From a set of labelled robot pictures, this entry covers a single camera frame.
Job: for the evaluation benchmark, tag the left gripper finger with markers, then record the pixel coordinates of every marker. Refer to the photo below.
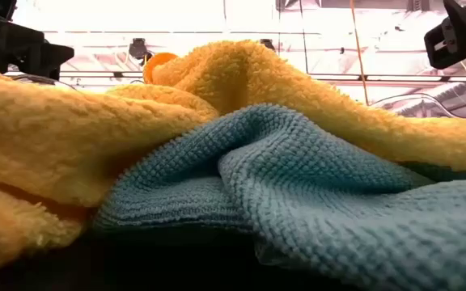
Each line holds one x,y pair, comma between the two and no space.
57,58

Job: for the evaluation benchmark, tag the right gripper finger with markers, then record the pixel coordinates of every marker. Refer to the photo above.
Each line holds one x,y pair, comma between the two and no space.
451,44

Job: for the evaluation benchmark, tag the yellow microfiber towel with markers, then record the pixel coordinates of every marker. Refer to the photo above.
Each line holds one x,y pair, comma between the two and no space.
55,141

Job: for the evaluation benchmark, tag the teal microfiber towel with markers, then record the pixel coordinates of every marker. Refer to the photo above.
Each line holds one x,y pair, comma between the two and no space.
318,194

